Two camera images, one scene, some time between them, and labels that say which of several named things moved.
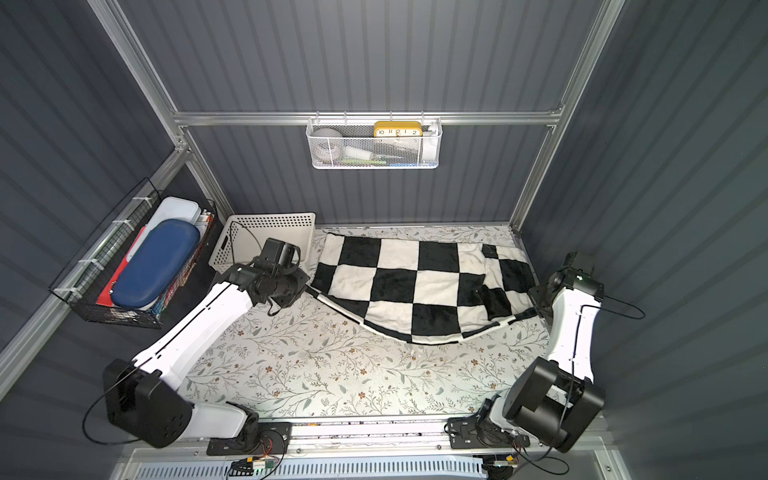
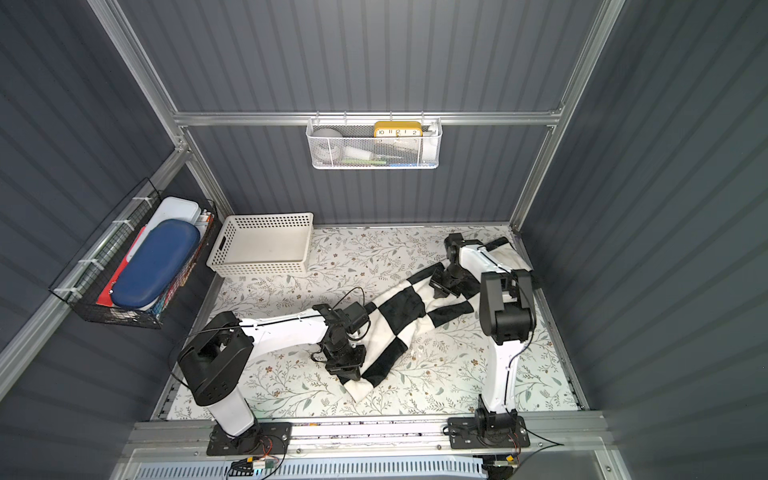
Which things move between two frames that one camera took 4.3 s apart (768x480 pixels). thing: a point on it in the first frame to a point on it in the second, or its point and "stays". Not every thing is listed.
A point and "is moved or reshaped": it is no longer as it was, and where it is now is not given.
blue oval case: (161, 254) stays
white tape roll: (327, 143) stays
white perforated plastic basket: (244, 236) stays
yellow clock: (398, 129) stays
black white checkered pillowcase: (421, 290) is moved or reshaped
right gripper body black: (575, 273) to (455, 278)
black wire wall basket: (86, 279) stays
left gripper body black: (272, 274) to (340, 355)
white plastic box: (168, 208) stays
